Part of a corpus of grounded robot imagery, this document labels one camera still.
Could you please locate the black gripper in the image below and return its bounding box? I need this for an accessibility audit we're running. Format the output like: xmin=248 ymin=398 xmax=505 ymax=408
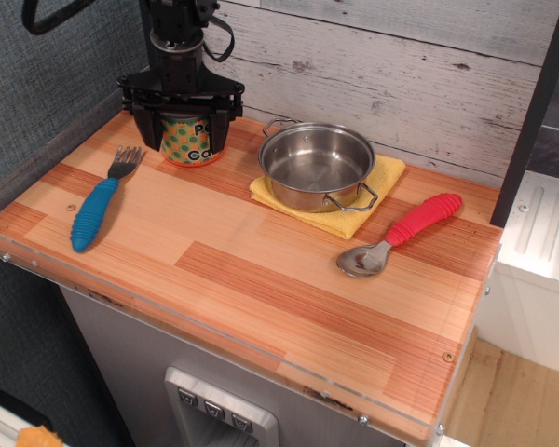
xmin=117 ymin=46 xmax=244 ymax=152

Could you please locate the peas and carrots can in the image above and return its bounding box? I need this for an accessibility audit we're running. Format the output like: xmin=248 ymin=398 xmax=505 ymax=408
xmin=160 ymin=114 xmax=222 ymax=168

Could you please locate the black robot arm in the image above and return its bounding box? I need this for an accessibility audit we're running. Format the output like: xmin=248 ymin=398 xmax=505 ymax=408
xmin=117 ymin=1 xmax=245 ymax=154

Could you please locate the orange black object corner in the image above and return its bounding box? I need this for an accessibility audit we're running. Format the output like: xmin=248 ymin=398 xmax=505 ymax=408
xmin=0 ymin=389 xmax=66 ymax=446

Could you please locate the stainless steel pot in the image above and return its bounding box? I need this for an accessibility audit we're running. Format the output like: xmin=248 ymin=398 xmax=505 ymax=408
xmin=258 ymin=118 xmax=379 ymax=213

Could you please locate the yellow cloth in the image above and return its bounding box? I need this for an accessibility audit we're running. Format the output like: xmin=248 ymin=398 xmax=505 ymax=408
xmin=250 ymin=156 xmax=406 ymax=240

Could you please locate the grey toy fridge cabinet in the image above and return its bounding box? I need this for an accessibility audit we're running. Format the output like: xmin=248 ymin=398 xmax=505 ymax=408
xmin=61 ymin=288 xmax=401 ymax=446

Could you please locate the silver dispenser panel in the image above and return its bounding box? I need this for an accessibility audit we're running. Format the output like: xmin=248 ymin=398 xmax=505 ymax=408
xmin=164 ymin=367 xmax=280 ymax=446

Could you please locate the white toy sink unit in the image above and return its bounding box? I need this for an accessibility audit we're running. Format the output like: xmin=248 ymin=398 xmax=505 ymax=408
xmin=474 ymin=171 xmax=559 ymax=372

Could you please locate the blue handled fork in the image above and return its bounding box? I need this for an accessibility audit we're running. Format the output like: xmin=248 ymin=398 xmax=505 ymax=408
xmin=70 ymin=146 xmax=143 ymax=252

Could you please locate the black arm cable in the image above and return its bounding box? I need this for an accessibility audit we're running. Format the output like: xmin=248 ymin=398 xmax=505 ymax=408
xmin=21 ymin=0 xmax=99 ymax=36

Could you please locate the red handled spoon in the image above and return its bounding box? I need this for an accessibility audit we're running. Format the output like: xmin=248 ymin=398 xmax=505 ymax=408
xmin=336 ymin=193 xmax=462 ymax=278

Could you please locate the right black post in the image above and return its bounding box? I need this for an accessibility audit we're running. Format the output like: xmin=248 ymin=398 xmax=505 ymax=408
xmin=490 ymin=18 xmax=559 ymax=228

